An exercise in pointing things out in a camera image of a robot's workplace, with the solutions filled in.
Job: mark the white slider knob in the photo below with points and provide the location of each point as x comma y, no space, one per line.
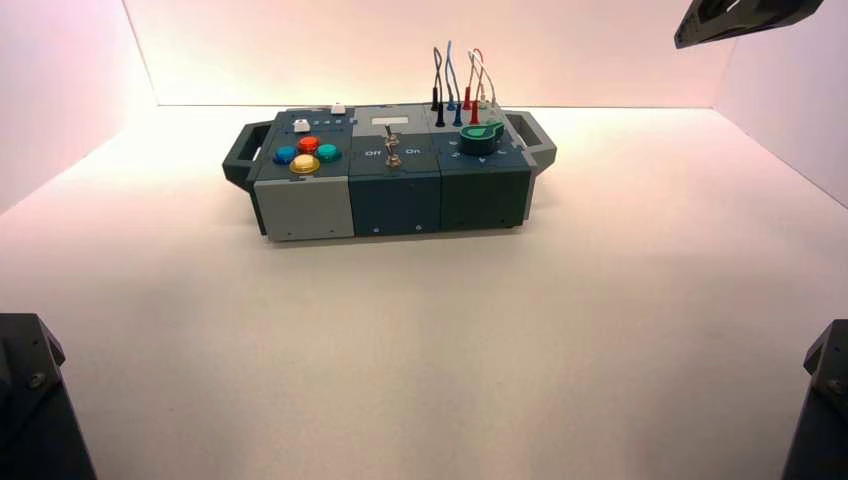
338,108
302,126

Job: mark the dark green grey control box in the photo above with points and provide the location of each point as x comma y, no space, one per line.
397,199

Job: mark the green rotary knob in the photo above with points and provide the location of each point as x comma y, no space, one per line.
478,140

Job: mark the small white display panel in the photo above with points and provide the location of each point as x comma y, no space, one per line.
389,121

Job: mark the green round push button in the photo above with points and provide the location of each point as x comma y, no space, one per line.
328,153

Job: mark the yellow round push button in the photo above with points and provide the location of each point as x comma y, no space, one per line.
305,164

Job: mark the red round push button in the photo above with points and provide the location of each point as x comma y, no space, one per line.
309,144

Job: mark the blue round push button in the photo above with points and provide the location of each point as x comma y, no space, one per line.
285,156

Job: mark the metal toggle switch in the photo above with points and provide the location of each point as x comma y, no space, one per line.
390,137
393,158

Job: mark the black overhead frame bracket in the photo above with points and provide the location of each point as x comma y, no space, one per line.
742,18

